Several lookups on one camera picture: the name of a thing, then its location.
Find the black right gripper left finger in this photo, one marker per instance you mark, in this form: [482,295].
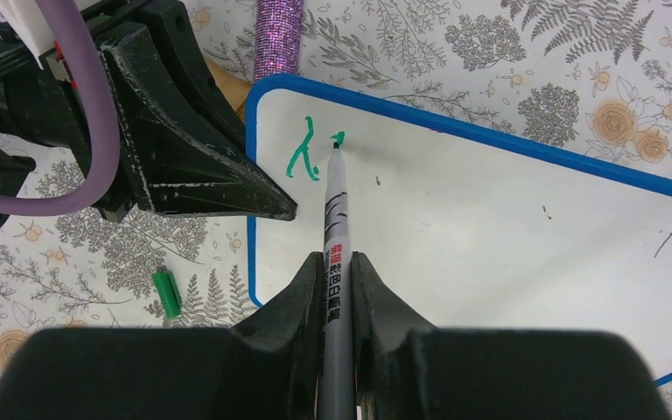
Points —
[264,367]

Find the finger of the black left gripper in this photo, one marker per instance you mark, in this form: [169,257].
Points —
[176,162]
[186,64]

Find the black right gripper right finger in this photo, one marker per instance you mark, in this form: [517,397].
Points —
[408,368]

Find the green whiteboard marker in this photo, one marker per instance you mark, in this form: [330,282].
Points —
[336,389]

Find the green marker cap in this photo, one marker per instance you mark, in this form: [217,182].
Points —
[168,293]

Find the blue framed whiteboard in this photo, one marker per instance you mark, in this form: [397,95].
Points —
[469,226]

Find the purple glitter microphone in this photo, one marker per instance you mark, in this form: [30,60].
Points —
[277,37]

